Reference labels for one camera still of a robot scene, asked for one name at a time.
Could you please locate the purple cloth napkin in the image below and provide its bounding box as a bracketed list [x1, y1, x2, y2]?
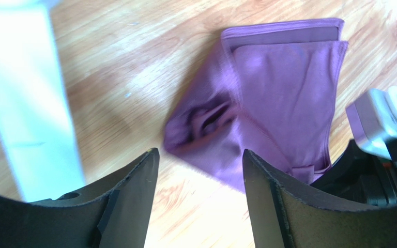
[163, 18, 348, 191]

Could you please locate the white clothes rack stand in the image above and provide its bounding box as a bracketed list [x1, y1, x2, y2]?
[0, 1, 85, 202]

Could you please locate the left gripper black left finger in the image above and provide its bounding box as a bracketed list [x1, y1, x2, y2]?
[0, 148, 160, 247]

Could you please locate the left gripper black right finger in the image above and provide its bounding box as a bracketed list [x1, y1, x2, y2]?
[242, 150, 397, 247]

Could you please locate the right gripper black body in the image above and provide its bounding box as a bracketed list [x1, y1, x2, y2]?
[311, 139, 397, 207]

